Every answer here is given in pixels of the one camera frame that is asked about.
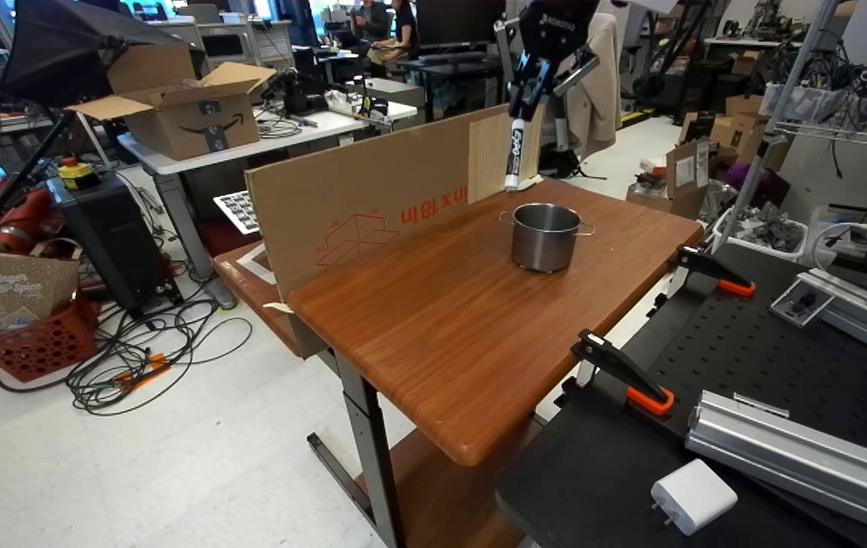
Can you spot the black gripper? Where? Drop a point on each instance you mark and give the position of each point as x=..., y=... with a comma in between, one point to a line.
x=558, y=29

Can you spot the white marker with black cap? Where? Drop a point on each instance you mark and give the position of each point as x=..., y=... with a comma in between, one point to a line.
x=517, y=154

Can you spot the silver metal pot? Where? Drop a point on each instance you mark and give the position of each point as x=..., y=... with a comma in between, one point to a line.
x=543, y=239

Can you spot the beige hanging coat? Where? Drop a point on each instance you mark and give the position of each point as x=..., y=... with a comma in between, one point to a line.
x=605, y=86

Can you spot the stacked cardboard boxes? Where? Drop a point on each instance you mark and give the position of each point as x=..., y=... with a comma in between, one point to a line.
x=732, y=138

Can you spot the brown cardboard panel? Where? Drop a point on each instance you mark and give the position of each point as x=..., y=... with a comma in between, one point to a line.
x=373, y=198

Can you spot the slanted aluminium pole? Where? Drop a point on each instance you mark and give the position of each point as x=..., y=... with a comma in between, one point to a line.
x=771, y=117

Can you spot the small black orange bar clamp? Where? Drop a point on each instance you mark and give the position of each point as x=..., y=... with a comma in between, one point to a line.
x=717, y=270

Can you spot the large black orange bar clamp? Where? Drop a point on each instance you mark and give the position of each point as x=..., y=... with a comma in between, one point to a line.
x=623, y=373

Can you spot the grey work table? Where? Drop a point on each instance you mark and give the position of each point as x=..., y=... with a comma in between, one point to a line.
x=240, y=154

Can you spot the small grey socket plate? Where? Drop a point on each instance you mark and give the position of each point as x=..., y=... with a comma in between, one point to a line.
x=803, y=302

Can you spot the white checker calibration sheet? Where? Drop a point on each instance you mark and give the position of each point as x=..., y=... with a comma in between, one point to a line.
x=240, y=211

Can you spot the open cardboard box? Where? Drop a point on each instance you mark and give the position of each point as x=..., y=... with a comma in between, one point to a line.
x=183, y=102

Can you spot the black perforated breadboard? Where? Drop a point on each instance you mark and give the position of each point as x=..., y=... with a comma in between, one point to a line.
x=738, y=405

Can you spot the wooden lower shelf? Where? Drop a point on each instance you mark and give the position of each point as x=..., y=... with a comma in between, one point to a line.
x=452, y=498

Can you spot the white power adapter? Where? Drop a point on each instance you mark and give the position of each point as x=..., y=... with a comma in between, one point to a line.
x=695, y=495

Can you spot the black control box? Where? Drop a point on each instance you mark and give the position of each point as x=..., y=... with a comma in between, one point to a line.
x=115, y=245

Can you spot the yellow red emergency stop button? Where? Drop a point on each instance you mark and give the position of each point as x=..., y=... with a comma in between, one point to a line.
x=78, y=173

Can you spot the black photo softbox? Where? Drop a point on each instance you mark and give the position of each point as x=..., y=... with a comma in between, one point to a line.
x=61, y=46

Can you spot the red plastic basket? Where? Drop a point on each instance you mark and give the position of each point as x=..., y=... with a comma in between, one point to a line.
x=42, y=341

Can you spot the brown paper bag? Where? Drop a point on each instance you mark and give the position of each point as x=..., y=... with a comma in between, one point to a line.
x=9, y=290

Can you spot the short aluminium extrusion rail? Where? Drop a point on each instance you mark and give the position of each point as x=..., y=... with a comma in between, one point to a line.
x=863, y=309

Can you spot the black metal table leg frame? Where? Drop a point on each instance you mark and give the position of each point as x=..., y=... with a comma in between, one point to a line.
x=373, y=445

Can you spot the long aluminium extrusion rail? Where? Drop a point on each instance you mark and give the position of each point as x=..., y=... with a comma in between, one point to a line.
x=809, y=459

